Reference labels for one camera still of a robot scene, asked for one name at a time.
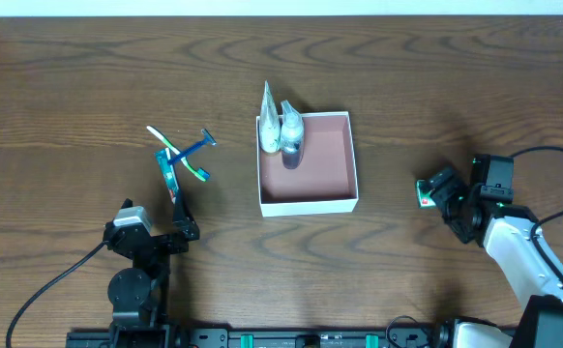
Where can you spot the green white soap box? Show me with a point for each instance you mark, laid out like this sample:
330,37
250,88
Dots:
423,193

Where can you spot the black mounting rail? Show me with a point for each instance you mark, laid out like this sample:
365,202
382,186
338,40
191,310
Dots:
223,338

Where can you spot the green toothpaste tube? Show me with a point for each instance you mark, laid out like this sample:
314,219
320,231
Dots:
169,176

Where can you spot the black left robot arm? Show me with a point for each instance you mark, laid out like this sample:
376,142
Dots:
139,293

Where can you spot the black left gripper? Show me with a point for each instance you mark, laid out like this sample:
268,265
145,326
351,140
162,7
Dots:
163,240

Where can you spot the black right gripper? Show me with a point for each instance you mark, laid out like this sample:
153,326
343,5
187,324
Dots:
445,188

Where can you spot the white cardboard box pink inside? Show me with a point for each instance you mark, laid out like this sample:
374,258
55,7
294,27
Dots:
325,182

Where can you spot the green white toothbrush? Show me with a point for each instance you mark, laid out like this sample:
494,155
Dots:
199,173

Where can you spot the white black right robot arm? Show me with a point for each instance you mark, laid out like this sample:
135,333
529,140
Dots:
514,239

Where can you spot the clear foam pump bottle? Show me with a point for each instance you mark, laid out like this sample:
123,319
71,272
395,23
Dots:
292,136

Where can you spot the blue disposable razor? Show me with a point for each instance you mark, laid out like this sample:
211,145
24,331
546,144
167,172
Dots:
208,139

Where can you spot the white Pantene tube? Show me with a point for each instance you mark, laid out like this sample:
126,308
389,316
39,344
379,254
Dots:
269,130

